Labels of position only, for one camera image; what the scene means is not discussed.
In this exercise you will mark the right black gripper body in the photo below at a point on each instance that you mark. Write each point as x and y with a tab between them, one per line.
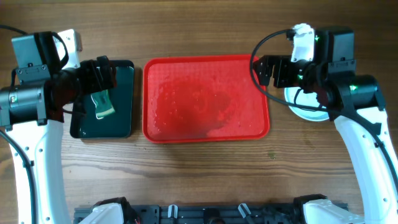
285	72

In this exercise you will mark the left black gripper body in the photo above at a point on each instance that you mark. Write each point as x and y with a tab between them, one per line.
85	78

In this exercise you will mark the green yellow scrub sponge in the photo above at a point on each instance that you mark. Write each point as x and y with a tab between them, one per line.
103	104

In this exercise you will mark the white plate top stained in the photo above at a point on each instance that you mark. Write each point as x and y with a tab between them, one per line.
297	95

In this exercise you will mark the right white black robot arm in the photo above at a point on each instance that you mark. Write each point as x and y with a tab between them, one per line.
356	106

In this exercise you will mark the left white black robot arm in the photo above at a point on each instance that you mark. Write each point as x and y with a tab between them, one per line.
32	123

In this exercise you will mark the black square tray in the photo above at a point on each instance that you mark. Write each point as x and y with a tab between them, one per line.
84	124

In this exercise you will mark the red plastic tray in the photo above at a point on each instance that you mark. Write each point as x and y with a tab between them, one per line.
200	99

